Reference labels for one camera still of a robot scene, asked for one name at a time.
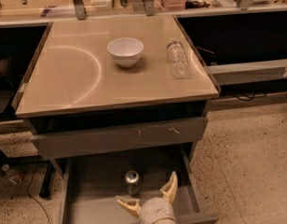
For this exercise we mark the small bottle on floor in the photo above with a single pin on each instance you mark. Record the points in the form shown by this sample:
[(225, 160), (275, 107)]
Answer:
[(13, 174)]

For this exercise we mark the black table leg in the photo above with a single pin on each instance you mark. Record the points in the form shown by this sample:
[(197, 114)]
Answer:
[(45, 188)]

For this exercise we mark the grey top drawer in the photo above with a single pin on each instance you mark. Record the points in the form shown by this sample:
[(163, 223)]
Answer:
[(117, 138)]

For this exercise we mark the grey open middle drawer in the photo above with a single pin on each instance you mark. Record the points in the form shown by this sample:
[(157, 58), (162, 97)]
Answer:
[(93, 182)]

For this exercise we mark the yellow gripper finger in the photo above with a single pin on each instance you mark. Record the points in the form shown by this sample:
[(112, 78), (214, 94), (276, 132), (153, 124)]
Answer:
[(132, 206), (170, 188)]

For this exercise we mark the clear plastic bottle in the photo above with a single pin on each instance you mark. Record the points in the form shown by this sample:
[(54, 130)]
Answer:
[(177, 59)]

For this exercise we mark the grey metal bracket left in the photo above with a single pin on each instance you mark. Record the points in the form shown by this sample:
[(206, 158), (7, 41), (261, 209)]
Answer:
[(80, 11)]

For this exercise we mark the white bowl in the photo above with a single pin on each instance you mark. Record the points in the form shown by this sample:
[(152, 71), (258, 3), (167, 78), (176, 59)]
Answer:
[(126, 51)]

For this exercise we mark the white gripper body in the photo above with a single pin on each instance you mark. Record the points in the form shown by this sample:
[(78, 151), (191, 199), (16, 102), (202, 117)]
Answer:
[(156, 209)]

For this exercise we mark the silver redbull can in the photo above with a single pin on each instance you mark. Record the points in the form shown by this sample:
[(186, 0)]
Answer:
[(132, 180)]

